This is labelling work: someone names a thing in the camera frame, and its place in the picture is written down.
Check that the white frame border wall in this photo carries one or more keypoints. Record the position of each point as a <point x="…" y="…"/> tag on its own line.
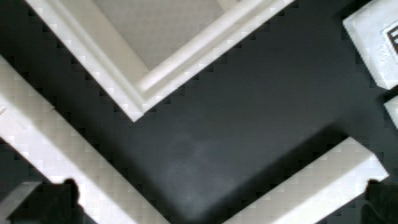
<point x="299" y="202"/>

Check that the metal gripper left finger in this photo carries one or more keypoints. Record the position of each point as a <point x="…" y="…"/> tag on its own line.
<point x="42" y="203"/>

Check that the white cabinet door panel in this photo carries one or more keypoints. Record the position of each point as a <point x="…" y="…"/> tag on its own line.
<point x="392" y="108"/>
<point x="372" y="28"/>

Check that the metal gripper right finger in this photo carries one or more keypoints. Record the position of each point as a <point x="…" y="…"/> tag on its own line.
<point x="379" y="212"/>

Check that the white cabinet box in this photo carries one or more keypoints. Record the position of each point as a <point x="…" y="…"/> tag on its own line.
<point x="146" y="41"/>

